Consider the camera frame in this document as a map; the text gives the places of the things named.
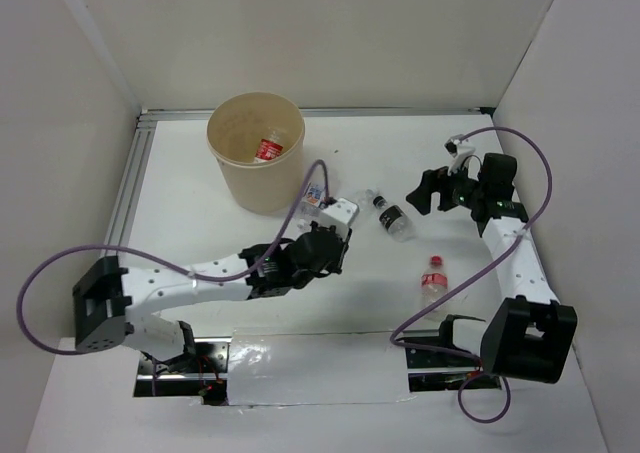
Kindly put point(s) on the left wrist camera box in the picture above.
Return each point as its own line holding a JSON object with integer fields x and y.
{"x": 340, "y": 214}

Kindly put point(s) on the white tape sheet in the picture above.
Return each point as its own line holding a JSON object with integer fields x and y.
{"x": 316, "y": 369}

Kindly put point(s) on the beige round plastic bin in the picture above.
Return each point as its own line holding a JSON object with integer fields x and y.
{"x": 257, "y": 139}

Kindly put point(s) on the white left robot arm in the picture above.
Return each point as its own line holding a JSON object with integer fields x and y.
{"x": 114, "y": 305}

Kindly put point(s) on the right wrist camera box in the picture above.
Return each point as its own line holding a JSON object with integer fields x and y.
{"x": 460, "y": 149}

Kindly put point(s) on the aluminium table frame rail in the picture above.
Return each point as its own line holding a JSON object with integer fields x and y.
{"x": 174, "y": 203}

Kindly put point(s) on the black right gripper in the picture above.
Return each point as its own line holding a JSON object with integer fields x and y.
{"x": 435, "y": 181}

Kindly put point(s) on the black label clear bottle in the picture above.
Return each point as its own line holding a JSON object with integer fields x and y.
{"x": 391, "y": 217}

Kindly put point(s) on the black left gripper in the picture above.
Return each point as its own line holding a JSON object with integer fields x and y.
{"x": 336, "y": 263}

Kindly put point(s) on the tall red label bottle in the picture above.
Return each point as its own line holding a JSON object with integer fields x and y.
{"x": 270, "y": 147}

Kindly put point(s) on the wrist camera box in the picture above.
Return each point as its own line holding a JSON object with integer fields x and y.
{"x": 460, "y": 149}
{"x": 340, "y": 214}

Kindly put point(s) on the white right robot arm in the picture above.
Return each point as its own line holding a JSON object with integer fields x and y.
{"x": 530, "y": 335}

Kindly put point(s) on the blue orange label clear bottle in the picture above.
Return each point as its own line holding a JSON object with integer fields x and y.
{"x": 310, "y": 205}

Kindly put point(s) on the short red label bottle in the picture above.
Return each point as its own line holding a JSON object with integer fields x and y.
{"x": 434, "y": 281}

